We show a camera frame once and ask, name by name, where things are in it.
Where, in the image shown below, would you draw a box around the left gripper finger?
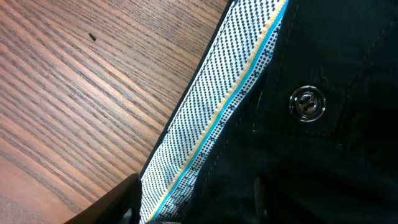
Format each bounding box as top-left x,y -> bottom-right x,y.
65,174 -> 142,224

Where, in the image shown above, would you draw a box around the black shorts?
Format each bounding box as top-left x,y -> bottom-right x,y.
141,1 -> 397,223

